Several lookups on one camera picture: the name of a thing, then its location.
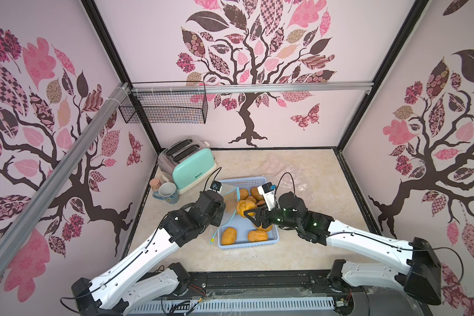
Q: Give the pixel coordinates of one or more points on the mint green silver toaster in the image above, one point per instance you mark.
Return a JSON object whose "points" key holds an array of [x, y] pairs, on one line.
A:
{"points": [[186, 163]]}

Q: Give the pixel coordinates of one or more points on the brown potato right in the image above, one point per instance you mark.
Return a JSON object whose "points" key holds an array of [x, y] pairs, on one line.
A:
{"points": [[255, 193]]}

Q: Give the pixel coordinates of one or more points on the white slotted cable duct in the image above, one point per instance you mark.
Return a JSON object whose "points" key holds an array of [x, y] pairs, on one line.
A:
{"points": [[239, 306]]}

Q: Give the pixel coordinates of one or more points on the clear pink zipper bag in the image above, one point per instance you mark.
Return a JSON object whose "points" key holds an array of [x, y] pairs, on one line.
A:
{"points": [[288, 177]]}

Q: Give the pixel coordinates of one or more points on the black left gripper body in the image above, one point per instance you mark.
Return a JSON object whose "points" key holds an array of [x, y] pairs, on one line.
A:
{"points": [[215, 220]]}

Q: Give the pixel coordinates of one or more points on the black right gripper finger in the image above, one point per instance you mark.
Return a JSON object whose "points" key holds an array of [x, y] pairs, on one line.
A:
{"points": [[254, 222], [250, 208]]}

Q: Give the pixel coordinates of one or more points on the light blue perforated plastic basket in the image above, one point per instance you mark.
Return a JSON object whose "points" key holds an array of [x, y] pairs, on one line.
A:
{"points": [[241, 225]]}

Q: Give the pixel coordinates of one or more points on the black wire wall basket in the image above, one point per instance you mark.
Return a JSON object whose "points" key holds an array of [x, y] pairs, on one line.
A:
{"points": [[166, 102]]}

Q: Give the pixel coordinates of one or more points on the wrinkled orange potato top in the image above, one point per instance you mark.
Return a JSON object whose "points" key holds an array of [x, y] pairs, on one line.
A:
{"points": [[230, 209]]}

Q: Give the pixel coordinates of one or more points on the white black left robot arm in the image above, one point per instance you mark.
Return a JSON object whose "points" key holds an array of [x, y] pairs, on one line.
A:
{"points": [[131, 282]]}

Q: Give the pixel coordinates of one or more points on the white blue ceramic mug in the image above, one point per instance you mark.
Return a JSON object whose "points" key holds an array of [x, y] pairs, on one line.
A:
{"points": [[167, 192]]}

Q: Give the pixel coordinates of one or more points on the black base frame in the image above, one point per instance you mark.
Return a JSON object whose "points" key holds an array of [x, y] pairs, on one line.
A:
{"points": [[297, 284]]}

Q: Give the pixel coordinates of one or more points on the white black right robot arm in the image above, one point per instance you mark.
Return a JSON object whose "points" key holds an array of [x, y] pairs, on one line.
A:
{"points": [[412, 267]]}

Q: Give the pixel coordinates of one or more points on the clear blue zipper bag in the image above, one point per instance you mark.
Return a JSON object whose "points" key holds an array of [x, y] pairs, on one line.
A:
{"points": [[231, 197]]}

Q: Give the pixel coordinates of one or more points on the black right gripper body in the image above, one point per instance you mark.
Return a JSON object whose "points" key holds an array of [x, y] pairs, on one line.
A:
{"points": [[266, 215]]}

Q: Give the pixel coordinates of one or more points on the small pink cup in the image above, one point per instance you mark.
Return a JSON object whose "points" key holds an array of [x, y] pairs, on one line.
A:
{"points": [[155, 184]]}

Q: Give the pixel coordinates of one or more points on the aluminium rail back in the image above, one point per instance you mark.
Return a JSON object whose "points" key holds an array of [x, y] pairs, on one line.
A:
{"points": [[252, 87]]}

